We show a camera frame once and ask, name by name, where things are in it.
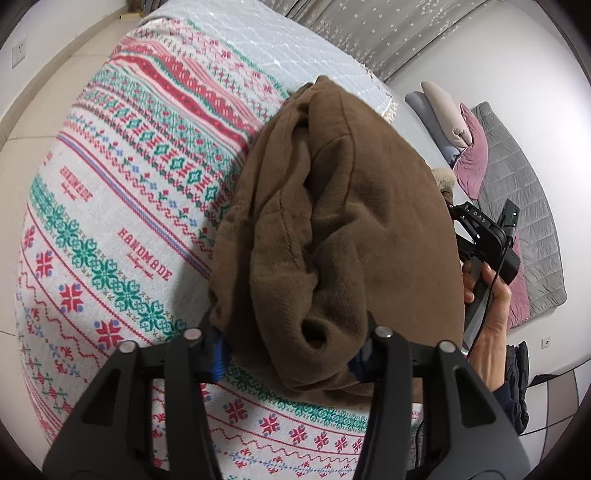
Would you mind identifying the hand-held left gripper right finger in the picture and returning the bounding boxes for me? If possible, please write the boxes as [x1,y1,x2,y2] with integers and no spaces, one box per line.
[348,313,529,480]

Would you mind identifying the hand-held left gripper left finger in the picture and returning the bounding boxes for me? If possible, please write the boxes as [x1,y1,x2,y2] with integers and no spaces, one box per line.
[41,318,232,480]

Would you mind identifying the brown coat with fur collar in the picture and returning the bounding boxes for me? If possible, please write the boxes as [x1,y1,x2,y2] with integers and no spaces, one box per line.
[208,75,467,398]

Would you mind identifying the person's right forearm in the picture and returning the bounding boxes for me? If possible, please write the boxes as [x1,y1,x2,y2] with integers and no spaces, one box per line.
[467,348,512,418]

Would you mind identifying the person's right hand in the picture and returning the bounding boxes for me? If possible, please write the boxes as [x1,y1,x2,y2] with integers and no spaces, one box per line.
[463,258,513,357]

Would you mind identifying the grey quilted headboard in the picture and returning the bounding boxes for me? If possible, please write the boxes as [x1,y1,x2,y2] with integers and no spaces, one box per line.
[471,102,568,319]

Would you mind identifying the pink pillow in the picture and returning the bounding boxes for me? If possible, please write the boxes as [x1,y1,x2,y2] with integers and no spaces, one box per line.
[507,226,533,329]
[452,102,490,200]

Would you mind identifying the blue-grey folded duvet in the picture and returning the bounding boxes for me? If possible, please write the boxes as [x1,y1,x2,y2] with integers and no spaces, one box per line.
[405,91,458,167]

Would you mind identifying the black folded jacket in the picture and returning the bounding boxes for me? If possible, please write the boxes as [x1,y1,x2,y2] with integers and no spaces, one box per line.
[503,342,532,435]

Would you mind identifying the patterned knit blanket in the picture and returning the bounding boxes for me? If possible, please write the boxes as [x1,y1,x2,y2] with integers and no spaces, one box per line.
[14,18,426,480]

